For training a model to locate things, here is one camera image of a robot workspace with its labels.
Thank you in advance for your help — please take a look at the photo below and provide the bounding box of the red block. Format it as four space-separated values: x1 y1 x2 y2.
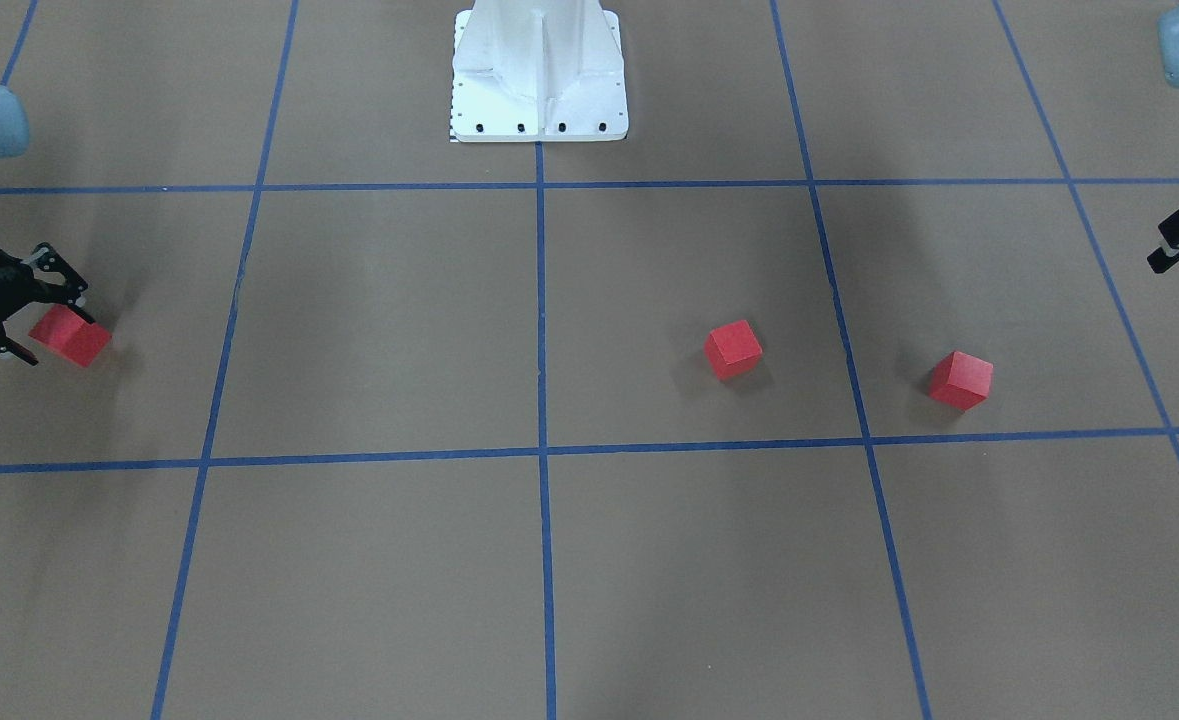
928 351 993 412
28 305 112 368
703 319 764 382

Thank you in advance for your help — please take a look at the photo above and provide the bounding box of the white pedestal column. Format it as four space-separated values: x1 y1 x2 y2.
449 1 630 143

